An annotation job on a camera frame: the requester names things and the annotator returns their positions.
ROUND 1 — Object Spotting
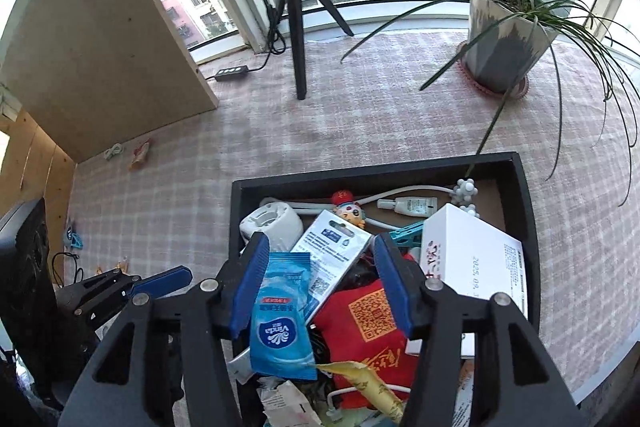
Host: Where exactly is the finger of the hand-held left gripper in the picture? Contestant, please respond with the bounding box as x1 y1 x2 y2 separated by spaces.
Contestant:
74 296 132 333
56 266 194 304

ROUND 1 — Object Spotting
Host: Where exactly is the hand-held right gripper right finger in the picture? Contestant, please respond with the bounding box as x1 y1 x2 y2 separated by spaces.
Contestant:
372 232 588 427

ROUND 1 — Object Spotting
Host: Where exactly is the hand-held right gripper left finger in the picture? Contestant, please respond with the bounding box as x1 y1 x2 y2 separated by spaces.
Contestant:
57 232 273 427

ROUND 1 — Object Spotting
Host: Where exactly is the blue wet wipe packet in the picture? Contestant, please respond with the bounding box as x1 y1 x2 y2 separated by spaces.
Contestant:
249 252 318 382

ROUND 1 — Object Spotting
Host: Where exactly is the black storage tray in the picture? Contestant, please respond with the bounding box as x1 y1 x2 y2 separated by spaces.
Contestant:
230 151 542 427

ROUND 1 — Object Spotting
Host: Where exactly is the teal clothespin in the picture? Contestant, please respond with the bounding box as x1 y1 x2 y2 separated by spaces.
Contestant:
387 222 426 253

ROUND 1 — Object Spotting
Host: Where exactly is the white round plastic adapter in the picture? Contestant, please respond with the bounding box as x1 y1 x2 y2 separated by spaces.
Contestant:
239 202 303 255

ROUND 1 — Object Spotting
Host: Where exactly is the red cloth pouch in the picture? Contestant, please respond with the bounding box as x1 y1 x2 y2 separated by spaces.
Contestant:
312 279 426 410

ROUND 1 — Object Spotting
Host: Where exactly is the white blue card packet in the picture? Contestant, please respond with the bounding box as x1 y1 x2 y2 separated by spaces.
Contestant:
290 209 373 323

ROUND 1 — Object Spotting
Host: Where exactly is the white cardboard box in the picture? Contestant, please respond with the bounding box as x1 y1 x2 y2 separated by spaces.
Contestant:
419 203 530 358

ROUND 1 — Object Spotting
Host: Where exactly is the small white bottle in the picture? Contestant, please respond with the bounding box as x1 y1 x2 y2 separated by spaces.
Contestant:
376 197 439 215

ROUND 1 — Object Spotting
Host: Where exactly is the small red hat figurine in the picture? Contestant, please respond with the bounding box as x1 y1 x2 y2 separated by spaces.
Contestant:
331 190 370 230

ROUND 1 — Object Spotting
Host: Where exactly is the long yellow paper packet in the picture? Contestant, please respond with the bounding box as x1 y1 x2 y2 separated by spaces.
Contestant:
316 361 406 423

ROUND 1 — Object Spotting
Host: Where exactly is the wooden cabinet side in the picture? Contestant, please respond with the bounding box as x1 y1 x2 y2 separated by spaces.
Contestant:
0 107 76 230

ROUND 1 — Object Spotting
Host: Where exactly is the patterned tissue packet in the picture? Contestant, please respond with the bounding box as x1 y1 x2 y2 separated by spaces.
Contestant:
257 379 321 427

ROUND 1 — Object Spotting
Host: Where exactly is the orange white packet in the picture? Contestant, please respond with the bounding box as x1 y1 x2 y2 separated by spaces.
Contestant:
457 359 476 427

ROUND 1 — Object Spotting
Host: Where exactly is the small orange snack packet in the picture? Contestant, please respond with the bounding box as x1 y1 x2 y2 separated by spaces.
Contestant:
129 139 152 172

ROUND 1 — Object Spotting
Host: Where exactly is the pink checked tablecloth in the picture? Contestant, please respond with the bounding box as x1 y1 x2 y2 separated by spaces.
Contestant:
65 29 640 408

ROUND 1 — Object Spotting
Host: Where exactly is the pink plant saucer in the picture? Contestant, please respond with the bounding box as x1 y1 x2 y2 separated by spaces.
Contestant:
456 42 530 98

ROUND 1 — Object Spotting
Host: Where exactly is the black tripod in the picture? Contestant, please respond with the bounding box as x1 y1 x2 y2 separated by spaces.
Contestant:
262 0 355 102

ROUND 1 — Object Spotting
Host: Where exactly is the light wooden board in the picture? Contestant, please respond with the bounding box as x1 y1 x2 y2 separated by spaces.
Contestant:
0 0 220 165

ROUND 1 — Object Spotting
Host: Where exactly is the spider plant in grey pot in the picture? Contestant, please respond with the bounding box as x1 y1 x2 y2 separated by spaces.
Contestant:
340 0 640 208

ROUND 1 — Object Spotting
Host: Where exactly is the thin black cable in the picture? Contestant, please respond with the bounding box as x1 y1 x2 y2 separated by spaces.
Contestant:
50 251 85 288

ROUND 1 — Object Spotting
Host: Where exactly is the black cable tangle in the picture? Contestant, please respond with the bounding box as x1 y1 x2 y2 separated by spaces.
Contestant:
309 327 332 388

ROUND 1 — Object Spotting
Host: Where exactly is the black cable with controller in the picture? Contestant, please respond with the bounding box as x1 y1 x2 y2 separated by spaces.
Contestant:
214 7 286 82

